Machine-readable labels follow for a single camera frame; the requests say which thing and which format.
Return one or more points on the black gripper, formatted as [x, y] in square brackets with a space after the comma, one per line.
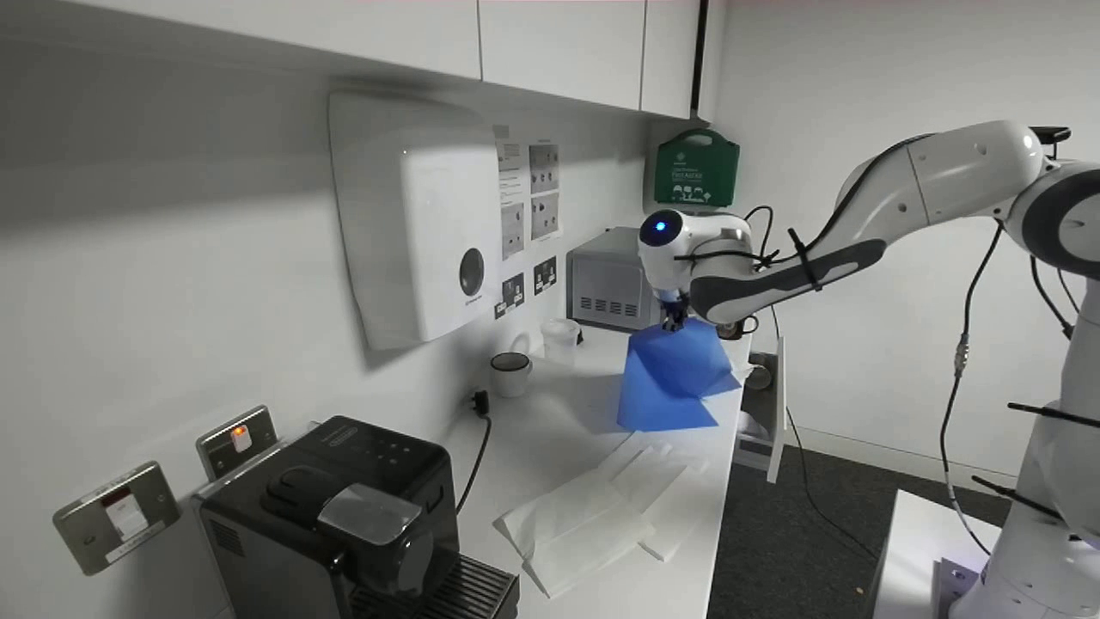
[674, 306]

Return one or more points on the blue cloth towel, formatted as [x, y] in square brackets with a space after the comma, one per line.
[672, 384]

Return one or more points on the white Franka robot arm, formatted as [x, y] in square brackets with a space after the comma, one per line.
[941, 185]

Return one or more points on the white paper towel dispenser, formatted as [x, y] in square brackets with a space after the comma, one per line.
[436, 227]

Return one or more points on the black mug with round logo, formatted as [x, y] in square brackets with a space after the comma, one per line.
[739, 330]

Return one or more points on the silver microwave oven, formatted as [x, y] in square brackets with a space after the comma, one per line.
[607, 279]

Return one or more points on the green first aid box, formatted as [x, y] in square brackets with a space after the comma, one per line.
[696, 169]

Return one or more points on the small pale cup dark rim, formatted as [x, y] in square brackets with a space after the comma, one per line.
[510, 375]

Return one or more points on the black vertical pipe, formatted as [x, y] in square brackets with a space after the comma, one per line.
[698, 57]

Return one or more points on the white robot mounting table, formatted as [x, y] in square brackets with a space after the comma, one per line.
[931, 553]

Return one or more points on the thin black stand rod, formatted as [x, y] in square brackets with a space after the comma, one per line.
[1016, 494]
[1059, 413]

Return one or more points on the black coffee machine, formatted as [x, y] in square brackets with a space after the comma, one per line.
[344, 516]

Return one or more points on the small steel wall socket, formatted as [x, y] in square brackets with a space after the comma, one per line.
[510, 296]
[543, 273]

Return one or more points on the printed paper wall notice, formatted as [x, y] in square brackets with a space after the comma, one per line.
[515, 227]
[543, 168]
[510, 172]
[543, 214]

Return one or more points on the white wall cabinets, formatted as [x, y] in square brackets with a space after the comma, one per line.
[460, 37]

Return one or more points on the black camera on stand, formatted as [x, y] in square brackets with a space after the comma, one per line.
[1054, 133]

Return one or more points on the steel wall socket plate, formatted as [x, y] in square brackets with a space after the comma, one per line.
[235, 442]
[114, 516]

